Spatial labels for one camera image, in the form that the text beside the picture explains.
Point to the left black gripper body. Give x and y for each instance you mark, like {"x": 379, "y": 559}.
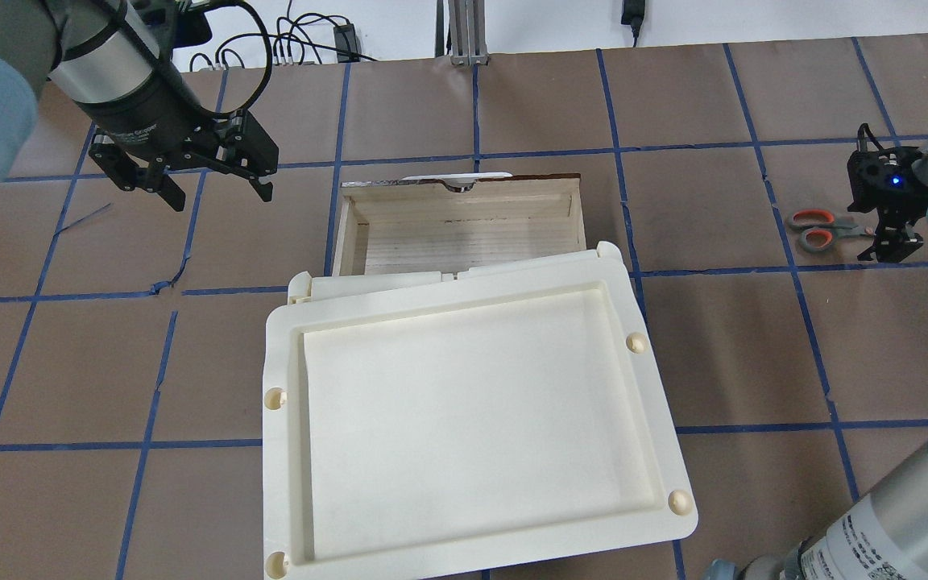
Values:
{"x": 144, "y": 115}

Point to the aluminium frame post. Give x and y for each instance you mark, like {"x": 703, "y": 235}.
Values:
{"x": 461, "y": 32}

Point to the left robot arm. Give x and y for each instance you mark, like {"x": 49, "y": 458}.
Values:
{"x": 112, "y": 59}

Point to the black power adapter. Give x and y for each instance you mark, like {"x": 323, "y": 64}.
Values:
{"x": 633, "y": 16}

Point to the wooden drawer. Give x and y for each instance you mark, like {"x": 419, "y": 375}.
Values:
{"x": 455, "y": 222}

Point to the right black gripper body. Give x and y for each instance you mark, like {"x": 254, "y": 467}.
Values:
{"x": 875, "y": 179}

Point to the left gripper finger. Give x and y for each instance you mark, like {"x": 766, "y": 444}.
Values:
{"x": 262, "y": 185}
{"x": 169, "y": 191}

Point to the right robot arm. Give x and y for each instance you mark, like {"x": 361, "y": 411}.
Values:
{"x": 884, "y": 535}

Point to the cream plastic storage box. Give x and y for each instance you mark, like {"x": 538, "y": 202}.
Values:
{"x": 304, "y": 287}

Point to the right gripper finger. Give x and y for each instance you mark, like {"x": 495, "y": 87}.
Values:
{"x": 894, "y": 245}
{"x": 875, "y": 252}

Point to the orange grey scissors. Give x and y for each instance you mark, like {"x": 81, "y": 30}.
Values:
{"x": 818, "y": 230}

